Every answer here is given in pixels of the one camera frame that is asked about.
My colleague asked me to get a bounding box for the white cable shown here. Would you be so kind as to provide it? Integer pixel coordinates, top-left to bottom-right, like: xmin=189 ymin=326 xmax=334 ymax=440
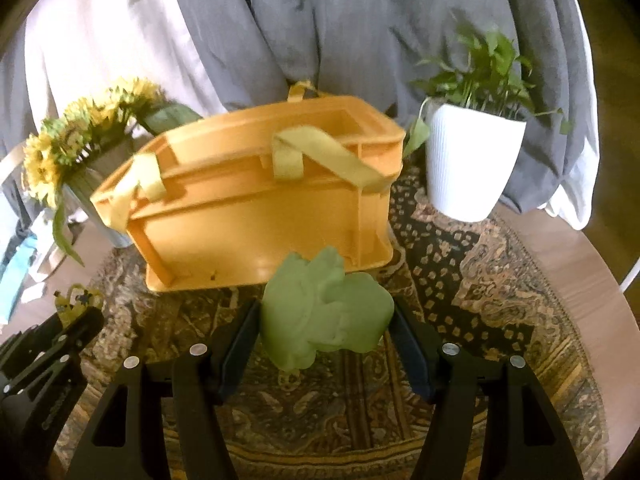
xmin=618 ymin=259 xmax=640 ymax=293

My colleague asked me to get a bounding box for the white pot green plant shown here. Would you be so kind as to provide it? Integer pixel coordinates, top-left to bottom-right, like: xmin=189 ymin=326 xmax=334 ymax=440
xmin=404 ymin=22 xmax=572 ymax=223

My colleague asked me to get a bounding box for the sunflower bouquet in vase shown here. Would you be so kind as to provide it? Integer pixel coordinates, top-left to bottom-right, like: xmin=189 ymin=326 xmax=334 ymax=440
xmin=22 ymin=77 xmax=201 ymax=263

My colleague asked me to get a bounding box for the small yellow plush toy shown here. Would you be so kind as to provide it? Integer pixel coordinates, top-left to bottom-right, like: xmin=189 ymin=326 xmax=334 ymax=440
xmin=53 ymin=284 xmax=104 ymax=328

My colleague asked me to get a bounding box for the orange plastic crate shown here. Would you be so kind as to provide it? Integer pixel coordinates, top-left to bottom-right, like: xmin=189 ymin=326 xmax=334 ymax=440
xmin=91 ymin=89 xmax=405 ymax=292

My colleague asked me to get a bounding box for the grey curtain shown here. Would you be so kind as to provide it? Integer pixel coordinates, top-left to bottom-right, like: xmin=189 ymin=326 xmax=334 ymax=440
xmin=1 ymin=0 xmax=599 ymax=229

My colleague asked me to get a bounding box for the green plush toy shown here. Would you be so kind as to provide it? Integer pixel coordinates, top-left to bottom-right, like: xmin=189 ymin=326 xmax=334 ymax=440
xmin=260 ymin=247 xmax=395 ymax=372

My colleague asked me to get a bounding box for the blue cloth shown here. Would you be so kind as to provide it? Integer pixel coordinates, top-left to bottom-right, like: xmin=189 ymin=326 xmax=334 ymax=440
xmin=0 ymin=235 xmax=37 ymax=326

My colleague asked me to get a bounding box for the patterned round rug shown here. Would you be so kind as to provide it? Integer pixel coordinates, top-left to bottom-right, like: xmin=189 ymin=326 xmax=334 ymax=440
xmin=54 ymin=168 xmax=608 ymax=479

